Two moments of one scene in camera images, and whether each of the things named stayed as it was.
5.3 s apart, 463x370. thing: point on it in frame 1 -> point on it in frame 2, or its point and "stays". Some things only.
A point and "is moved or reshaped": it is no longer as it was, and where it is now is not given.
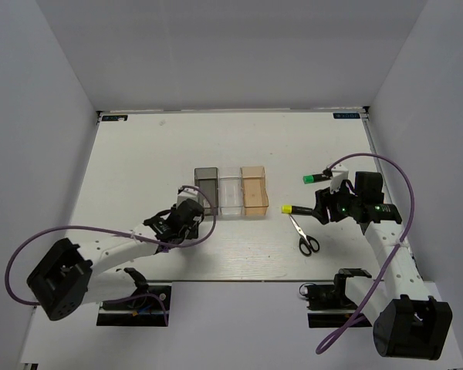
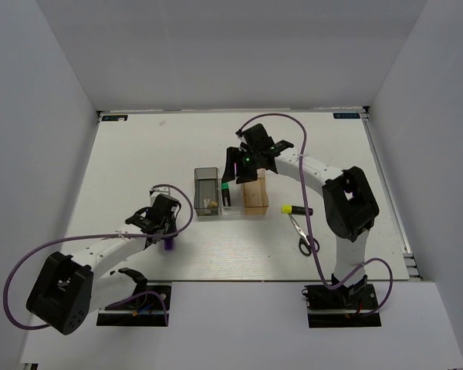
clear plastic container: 231,190 stays
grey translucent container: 207,179 stays
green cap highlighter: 311,178 is moved or reshaped
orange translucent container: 254,190 stays
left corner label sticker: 115,118 stays
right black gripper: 324,198 -> 234,155
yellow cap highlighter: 287,209 stays
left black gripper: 194,232 -> 174,224
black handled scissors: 307,243 stays
